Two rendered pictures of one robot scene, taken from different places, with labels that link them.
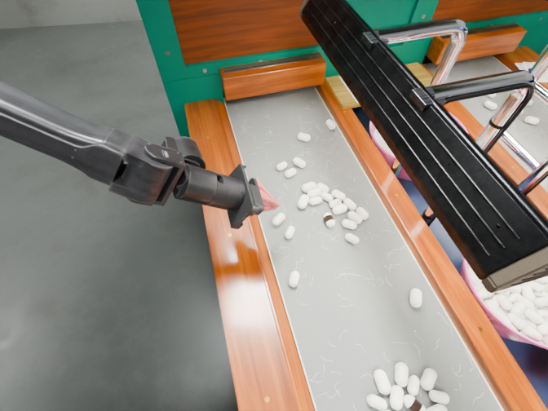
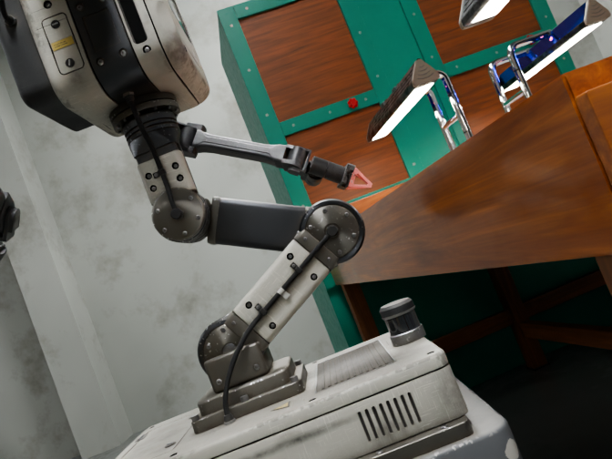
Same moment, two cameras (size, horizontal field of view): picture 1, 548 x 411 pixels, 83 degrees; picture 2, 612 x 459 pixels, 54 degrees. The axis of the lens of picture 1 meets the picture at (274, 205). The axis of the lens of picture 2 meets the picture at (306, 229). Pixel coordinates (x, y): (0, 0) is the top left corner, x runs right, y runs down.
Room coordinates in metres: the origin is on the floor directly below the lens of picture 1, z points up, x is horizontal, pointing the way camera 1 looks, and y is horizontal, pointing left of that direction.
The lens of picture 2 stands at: (-1.57, -0.01, 0.68)
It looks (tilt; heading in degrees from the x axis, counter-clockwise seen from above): 4 degrees up; 7
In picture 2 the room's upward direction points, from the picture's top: 22 degrees counter-clockwise
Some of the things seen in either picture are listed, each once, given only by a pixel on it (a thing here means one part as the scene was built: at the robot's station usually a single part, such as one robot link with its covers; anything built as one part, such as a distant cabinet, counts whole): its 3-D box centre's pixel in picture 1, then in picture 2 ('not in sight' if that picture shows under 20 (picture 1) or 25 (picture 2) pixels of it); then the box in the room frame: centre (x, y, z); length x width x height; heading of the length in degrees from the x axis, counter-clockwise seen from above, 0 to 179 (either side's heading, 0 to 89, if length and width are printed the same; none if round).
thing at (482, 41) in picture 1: (475, 42); not in sight; (1.01, -0.65, 0.83); 0.30 x 0.06 x 0.07; 106
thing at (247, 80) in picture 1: (273, 76); (376, 202); (0.82, 0.00, 0.83); 0.30 x 0.06 x 0.07; 106
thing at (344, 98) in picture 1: (382, 84); not in sight; (0.86, -0.34, 0.77); 0.33 x 0.15 x 0.01; 106
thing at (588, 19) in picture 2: not in sight; (542, 51); (0.57, -0.71, 1.08); 0.62 x 0.08 x 0.07; 16
